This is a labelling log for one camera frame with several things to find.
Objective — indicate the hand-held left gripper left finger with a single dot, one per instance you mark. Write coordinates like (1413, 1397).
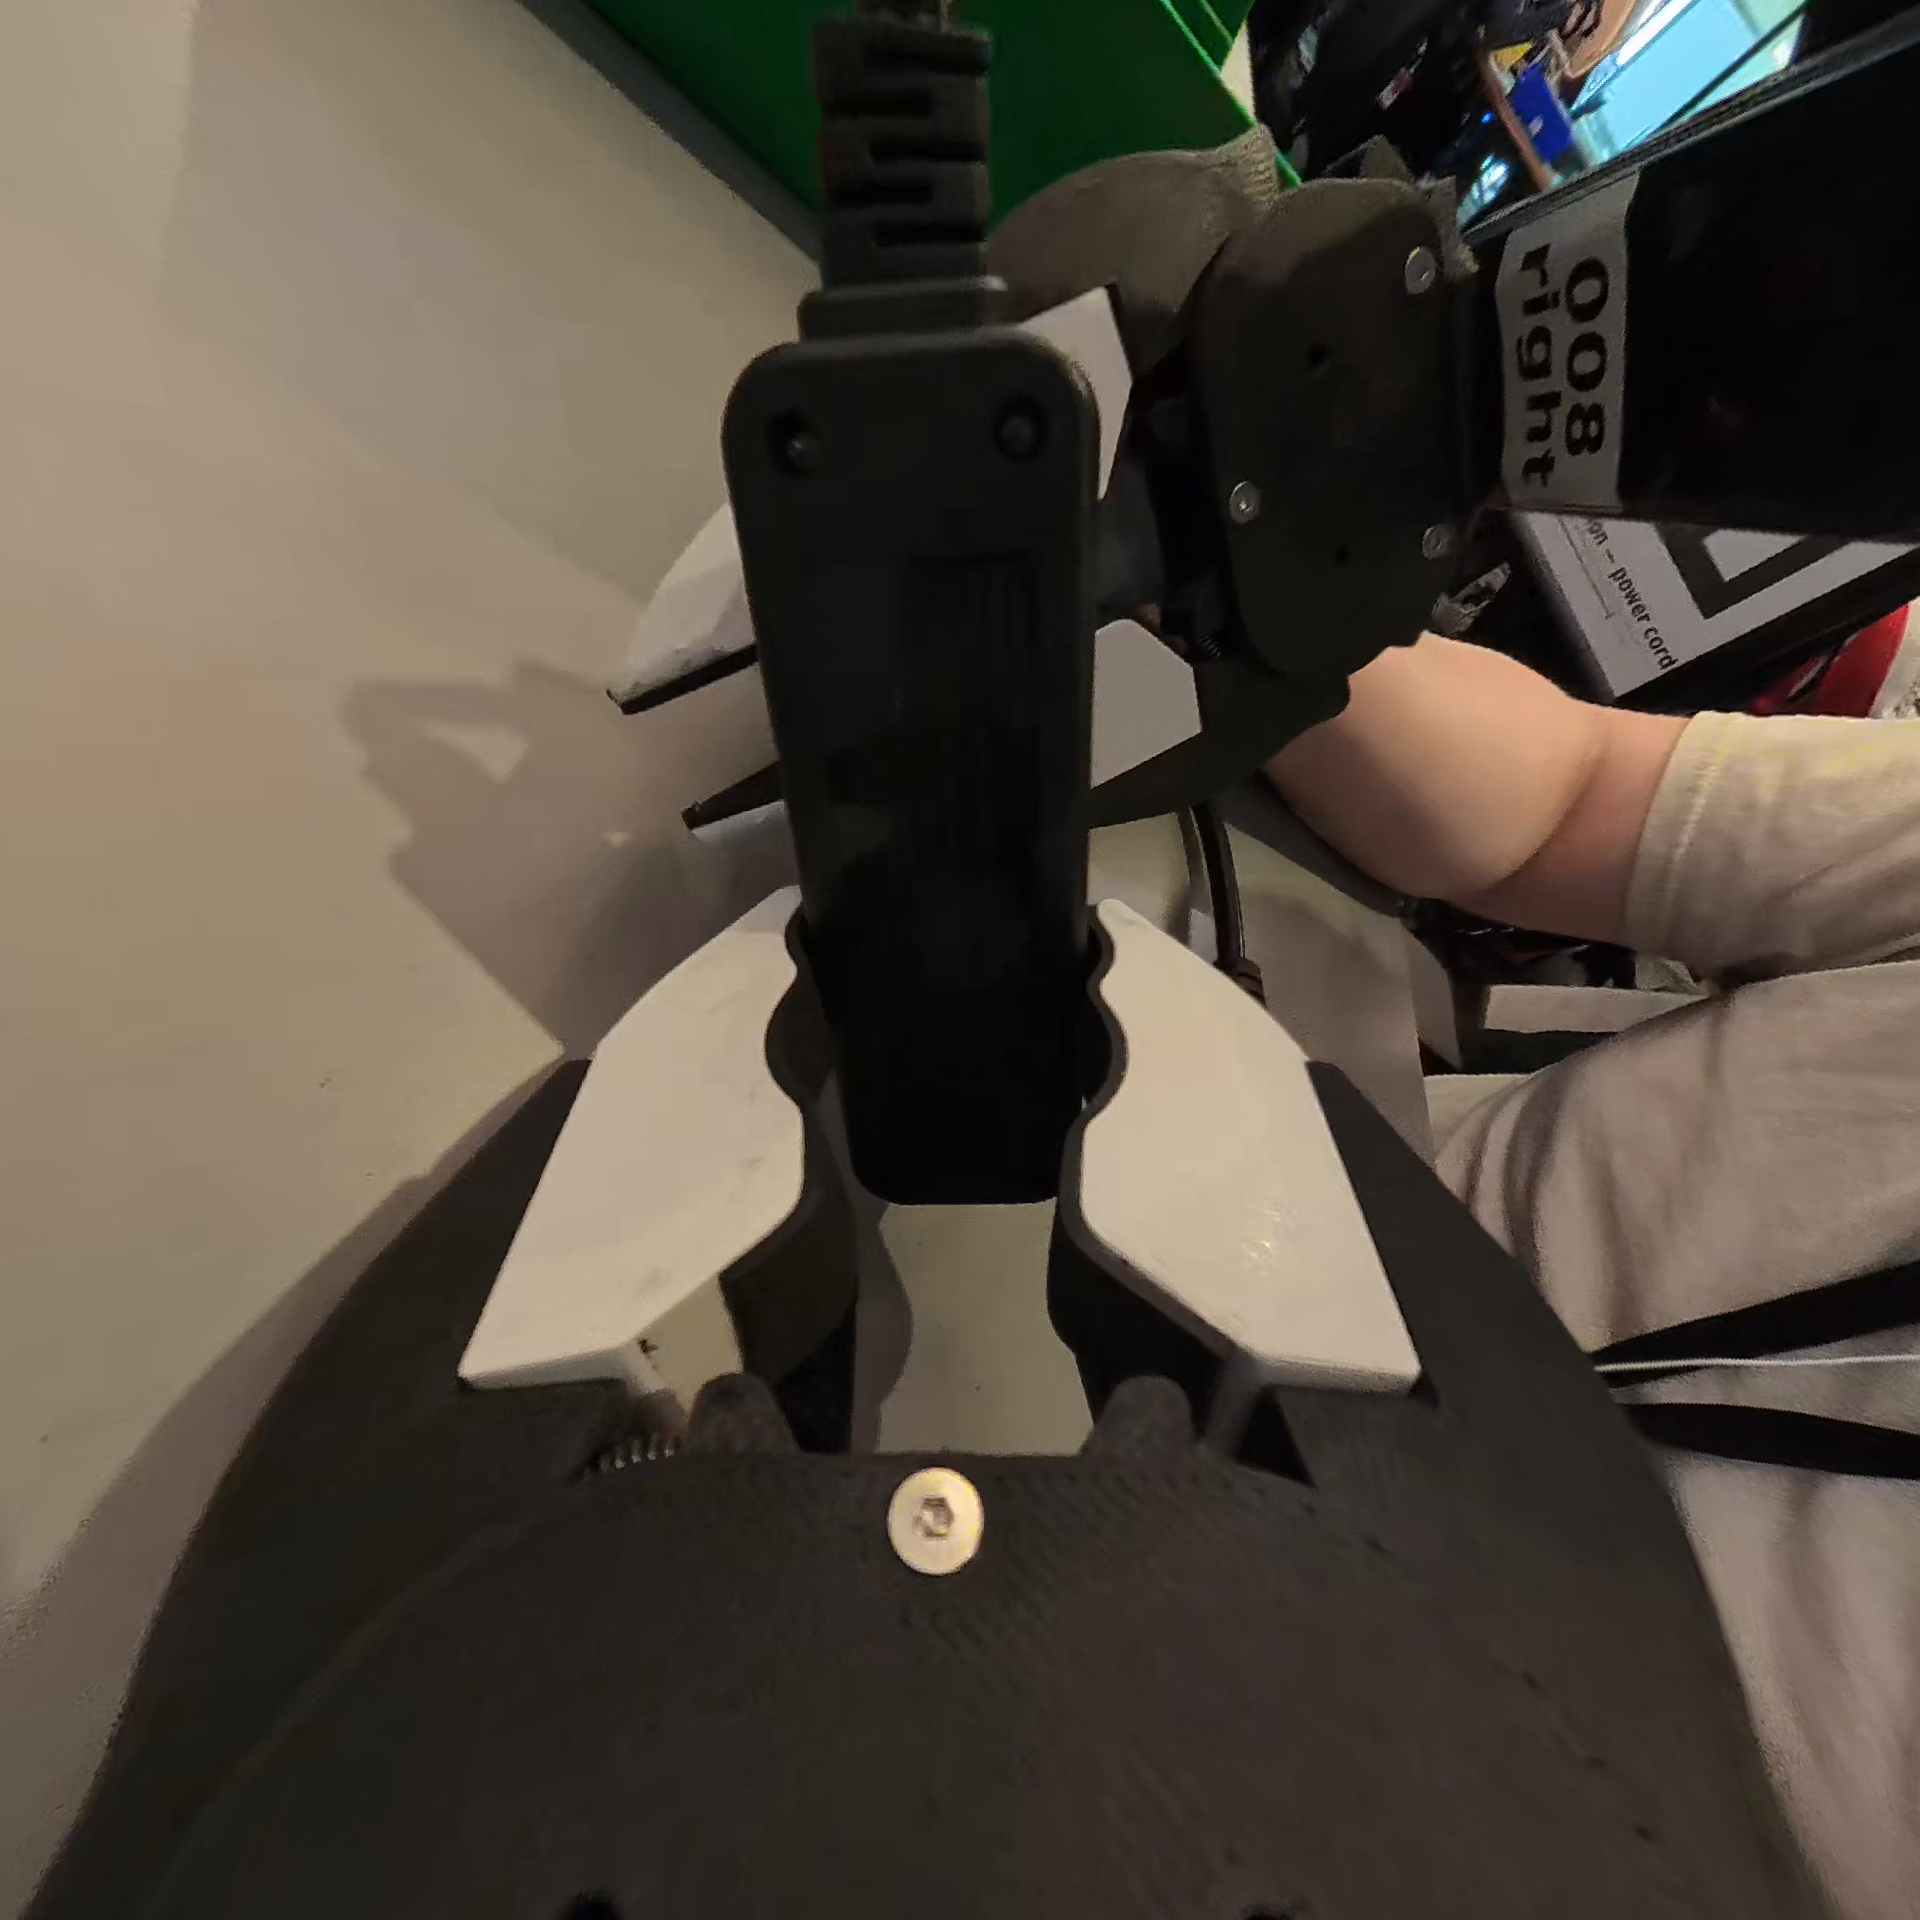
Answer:
(661, 1184)

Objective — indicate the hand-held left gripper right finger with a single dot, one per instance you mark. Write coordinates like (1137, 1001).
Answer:
(1244, 1200)

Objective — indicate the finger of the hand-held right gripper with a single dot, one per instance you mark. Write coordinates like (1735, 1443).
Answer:
(1142, 705)
(699, 614)

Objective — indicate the black power strip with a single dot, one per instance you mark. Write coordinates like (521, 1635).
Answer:
(916, 675)

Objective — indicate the person's right forearm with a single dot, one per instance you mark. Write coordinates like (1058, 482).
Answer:
(1471, 795)

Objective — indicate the storage shelf rack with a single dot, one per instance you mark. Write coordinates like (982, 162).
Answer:
(1350, 75)

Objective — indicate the green plastic bin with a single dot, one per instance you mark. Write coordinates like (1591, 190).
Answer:
(706, 75)

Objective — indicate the red object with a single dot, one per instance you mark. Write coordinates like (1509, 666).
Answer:
(1846, 660)

